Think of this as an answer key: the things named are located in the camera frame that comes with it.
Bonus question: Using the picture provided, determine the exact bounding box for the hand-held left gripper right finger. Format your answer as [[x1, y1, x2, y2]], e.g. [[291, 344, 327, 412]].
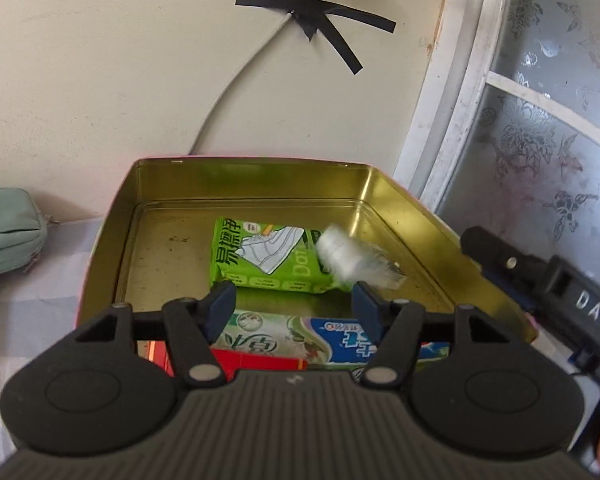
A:
[[352, 281, 514, 389]]

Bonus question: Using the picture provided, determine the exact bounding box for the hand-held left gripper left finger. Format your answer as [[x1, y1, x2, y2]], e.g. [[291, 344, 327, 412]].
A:
[[74, 280, 237, 389]]

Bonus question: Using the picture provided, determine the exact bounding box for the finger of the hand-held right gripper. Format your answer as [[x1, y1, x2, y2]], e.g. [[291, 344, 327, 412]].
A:
[[460, 226, 555, 312]]

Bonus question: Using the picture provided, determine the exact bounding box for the small green patterned box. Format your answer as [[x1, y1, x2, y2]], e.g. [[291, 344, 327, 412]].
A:
[[314, 225, 409, 294]]

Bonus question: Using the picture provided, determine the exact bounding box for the large green toothpaste box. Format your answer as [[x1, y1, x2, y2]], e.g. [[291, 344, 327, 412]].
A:
[[214, 309, 452, 372]]

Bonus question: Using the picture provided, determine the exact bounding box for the red box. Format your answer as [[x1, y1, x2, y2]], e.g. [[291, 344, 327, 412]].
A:
[[149, 339, 307, 377]]

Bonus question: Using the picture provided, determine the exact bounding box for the green wipes packet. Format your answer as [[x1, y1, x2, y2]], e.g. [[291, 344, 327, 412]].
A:
[[209, 216, 355, 295]]

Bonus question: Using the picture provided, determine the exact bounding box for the pink tin box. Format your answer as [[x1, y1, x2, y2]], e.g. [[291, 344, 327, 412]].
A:
[[74, 156, 539, 377]]

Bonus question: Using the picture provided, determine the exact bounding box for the teal zipper pouch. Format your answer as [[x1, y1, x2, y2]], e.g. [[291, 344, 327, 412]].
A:
[[0, 188, 49, 281]]

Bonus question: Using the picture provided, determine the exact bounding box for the white frosted window frame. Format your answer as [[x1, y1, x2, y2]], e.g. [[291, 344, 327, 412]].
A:
[[393, 0, 600, 281]]

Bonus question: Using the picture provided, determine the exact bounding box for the grey wall cable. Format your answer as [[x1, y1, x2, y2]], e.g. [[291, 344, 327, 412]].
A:
[[189, 0, 327, 157]]

